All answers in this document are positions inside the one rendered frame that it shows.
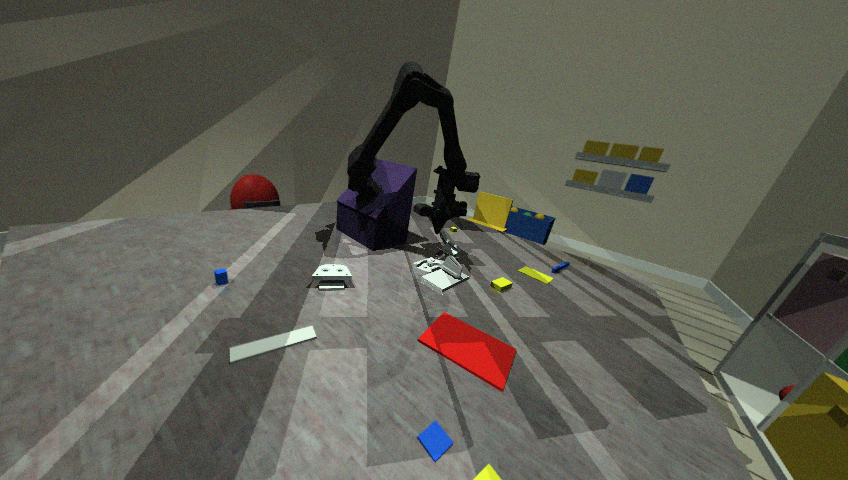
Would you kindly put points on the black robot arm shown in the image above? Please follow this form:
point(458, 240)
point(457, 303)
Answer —
point(411, 86)

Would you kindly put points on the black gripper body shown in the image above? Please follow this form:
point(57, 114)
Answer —
point(426, 210)

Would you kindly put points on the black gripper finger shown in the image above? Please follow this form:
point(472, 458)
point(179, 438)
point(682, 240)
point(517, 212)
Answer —
point(443, 221)
point(436, 222)

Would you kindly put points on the pale grey flat bar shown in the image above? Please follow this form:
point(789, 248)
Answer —
point(271, 344)

